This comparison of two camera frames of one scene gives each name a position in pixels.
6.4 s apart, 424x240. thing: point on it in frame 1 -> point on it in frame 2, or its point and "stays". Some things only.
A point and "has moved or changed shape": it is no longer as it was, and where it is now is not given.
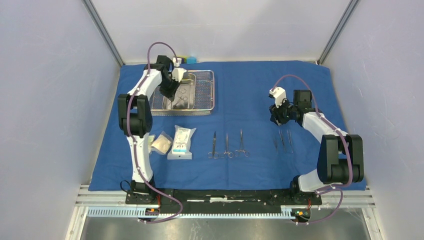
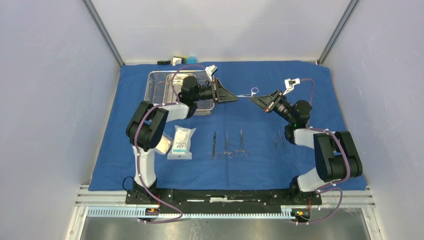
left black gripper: (170, 94) -> (224, 95)
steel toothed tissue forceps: (282, 139) stays
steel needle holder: (181, 92) has moved or changed shape
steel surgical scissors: (213, 154) stays
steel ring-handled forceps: (230, 154) stays
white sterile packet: (181, 144) stays
